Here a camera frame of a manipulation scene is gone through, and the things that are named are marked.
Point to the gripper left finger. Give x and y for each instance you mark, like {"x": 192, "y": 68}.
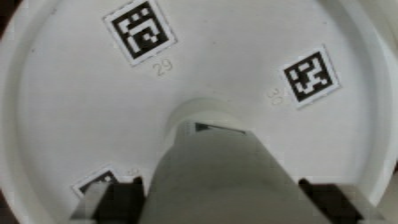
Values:
{"x": 112, "y": 203}

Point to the white round table top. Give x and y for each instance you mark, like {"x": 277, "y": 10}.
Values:
{"x": 117, "y": 66}

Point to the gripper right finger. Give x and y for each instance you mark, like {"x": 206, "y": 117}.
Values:
{"x": 339, "y": 202}

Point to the white cylindrical table leg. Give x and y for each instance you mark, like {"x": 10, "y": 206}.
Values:
{"x": 220, "y": 184}

